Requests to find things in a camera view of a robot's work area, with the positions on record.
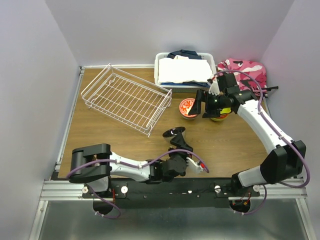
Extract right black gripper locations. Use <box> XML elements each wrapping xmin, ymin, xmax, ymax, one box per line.
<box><xmin>187</xmin><ymin>88</ymin><xmax>227</xmax><ymax>119</ymax></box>

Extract beige bowl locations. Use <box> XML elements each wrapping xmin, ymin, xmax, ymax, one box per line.
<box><xmin>162</xmin><ymin>126</ymin><xmax>186</xmax><ymax>143</ymax></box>

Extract lime green bowl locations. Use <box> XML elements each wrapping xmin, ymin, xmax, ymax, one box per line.
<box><xmin>220</xmin><ymin>107</ymin><xmax>232</xmax><ymax>116</ymax></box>
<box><xmin>211</xmin><ymin>114</ymin><xmax>228</xmax><ymax>122</ymax></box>

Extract white bowl orange pattern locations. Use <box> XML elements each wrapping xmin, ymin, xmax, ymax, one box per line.
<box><xmin>179</xmin><ymin>98</ymin><xmax>198</xmax><ymax>120</ymax></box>

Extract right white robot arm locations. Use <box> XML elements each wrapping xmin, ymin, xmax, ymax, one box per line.
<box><xmin>189</xmin><ymin>70</ymin><xmax>309</xmax><ymax>196</ymax></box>

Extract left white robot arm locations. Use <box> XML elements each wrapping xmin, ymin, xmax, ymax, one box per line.
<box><xmin>66</xmin><ymin>132</ymin><xmax>193</xmax><ymax>198</ymax></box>

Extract white plastic laundry basket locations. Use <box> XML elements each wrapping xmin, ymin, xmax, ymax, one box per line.
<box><xmin>154</xmin><ymin>52</ymin><xmax>217</xmax><ymax>93</ymax></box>

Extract white folded cloth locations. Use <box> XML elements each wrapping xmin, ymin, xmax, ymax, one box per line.
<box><xmin>157</xmin><ymin>57</ymin><xmax>213</xmax><ymax>84</ymax></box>

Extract dark blue clothes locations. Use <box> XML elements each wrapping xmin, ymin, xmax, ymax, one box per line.
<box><xmin>167</xmin><ymin>49</ymin><xmax>202</xmax><ymax>60</ymax></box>

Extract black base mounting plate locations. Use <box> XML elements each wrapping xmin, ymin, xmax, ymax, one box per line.
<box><xmin>97</xmin><ymin>177</ymin><xmax>260</xmax><ymax>209</ymax></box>

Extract pink camouflage garment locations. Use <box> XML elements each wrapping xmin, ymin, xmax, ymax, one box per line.
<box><xmin>217</xmin><ymin>58</ymin><xmax>279</xmax><ymax>98</ymax></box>

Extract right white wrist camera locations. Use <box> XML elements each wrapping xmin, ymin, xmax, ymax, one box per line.
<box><xmin>207</xmin><ymin>75</ymin><xmax>221</xmax><ymax>96</ymax></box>

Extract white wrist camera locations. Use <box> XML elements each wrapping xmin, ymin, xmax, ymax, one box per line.
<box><xmin>186</xmin><ymin>157</ymin><xmax>209</xmax><ymax>174</ymax></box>
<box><xmin>207</xmin><ymin>75</ymin><xmax>221</xmax><ymax>96</ymax></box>

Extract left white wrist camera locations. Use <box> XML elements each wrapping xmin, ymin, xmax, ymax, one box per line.
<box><xmin>186</xmin><ymin>157</ymin><xmax>209</xmax><ymax>174</ymax></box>

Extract white wire dish rack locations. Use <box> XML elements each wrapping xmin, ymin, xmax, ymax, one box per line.
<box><xmin>80</xmin><ymin>64</ymin><xmax>173</xmax><ymax>137</ymax></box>

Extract aluminium table frame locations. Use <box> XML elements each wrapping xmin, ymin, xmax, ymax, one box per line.
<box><xmin>30</xmin><ymin>65</ymin><xmax>317</xmax><ymax>240</ymax></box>

